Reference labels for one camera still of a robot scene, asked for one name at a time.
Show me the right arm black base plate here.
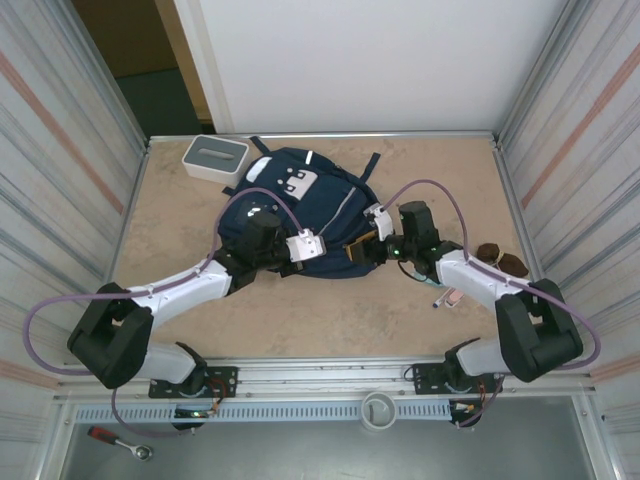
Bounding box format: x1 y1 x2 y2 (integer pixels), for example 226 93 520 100
412 360 503 396

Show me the blue slotted cable duct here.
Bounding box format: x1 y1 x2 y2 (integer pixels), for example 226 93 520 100
72 402 454 424

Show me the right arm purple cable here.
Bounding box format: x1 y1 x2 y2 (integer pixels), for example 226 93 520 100
383 177 602 430

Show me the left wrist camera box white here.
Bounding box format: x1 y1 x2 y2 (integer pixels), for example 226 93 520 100
285 228 327 263

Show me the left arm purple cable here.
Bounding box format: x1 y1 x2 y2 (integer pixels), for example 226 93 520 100
24 187 307 440

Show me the red handled ratchet wrench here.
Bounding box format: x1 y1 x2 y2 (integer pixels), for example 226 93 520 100
87 425 155 461

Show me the brown plush charm with string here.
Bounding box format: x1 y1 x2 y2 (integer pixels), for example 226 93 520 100
474 242 530 277

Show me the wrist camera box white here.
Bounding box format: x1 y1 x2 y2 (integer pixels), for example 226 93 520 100
285 228 327 263
363 203 397 242

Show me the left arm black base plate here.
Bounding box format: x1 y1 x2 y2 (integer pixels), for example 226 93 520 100
148 365 239 400

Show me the grey round pipe fitting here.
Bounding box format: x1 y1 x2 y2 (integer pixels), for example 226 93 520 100
360 391 398 430

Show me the wide aluminium mounting rail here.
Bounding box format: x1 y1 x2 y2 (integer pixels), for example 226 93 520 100
54 355 599 405

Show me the navy blue backpack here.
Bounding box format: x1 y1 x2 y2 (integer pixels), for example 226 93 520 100
214 134 386 281

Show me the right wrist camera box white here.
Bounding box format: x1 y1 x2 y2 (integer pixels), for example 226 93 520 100
363 203 397 242

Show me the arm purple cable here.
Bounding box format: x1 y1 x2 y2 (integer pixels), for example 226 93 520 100
383 177 602 430
24 187 307 440

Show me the white grey tissue box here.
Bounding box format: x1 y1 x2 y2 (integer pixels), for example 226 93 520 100
180 133 250 187

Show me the brown wooden door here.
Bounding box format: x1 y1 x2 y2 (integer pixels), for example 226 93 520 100
72 0 179 79

